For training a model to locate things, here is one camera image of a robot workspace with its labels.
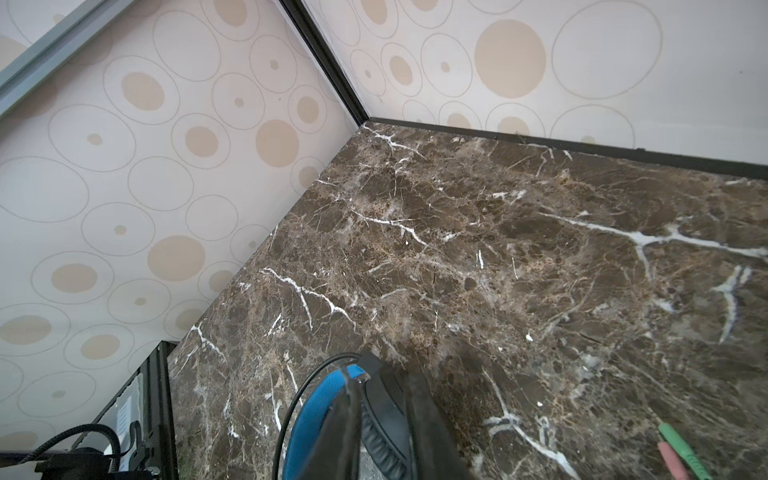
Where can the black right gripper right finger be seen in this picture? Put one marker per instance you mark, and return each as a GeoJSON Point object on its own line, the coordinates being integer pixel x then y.
{"type": "Point", "coordinates": [432, 450]}

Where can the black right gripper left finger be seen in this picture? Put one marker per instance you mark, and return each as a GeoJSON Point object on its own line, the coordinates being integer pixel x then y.
{"type": "Point", "coordinates": [328, 430]}

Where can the black blue headphones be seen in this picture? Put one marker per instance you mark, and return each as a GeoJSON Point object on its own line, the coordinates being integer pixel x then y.
{"type": "Point", "coordinates": [384, 430]}

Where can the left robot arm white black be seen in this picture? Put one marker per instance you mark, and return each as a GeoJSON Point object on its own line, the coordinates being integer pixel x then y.
{"type": "Point", "coordinates": [78, 456]}

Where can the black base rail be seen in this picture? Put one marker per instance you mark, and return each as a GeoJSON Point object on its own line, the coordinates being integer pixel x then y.
{"type": "Point", "coordinates": [140, 414]}

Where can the black corner frame post left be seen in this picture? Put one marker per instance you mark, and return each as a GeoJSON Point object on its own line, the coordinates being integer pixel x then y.
{"type": "Point", "coordinates": [309, 32]}

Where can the aluminium left rail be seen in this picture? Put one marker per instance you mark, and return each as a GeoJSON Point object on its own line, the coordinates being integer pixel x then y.
{"type": "Point", "coordinates": [34, 66]}

